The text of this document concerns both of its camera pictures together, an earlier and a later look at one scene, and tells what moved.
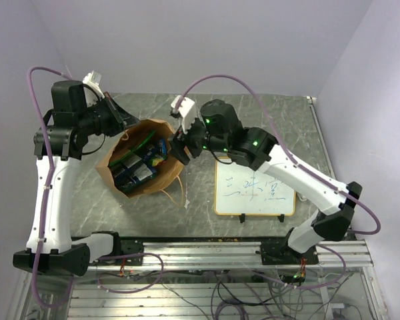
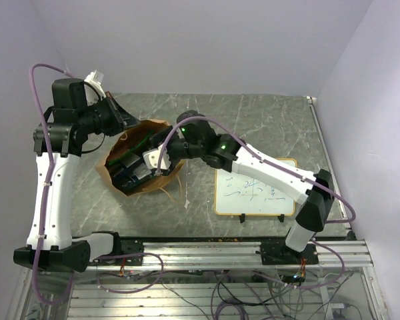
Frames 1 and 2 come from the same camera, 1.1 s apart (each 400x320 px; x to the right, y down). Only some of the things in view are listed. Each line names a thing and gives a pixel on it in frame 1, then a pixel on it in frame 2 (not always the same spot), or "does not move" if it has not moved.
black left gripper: (121, 119) does not move
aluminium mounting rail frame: (210, 280) does not move
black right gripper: (178, 143) -> (169, 135)
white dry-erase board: (241, 191) does not move
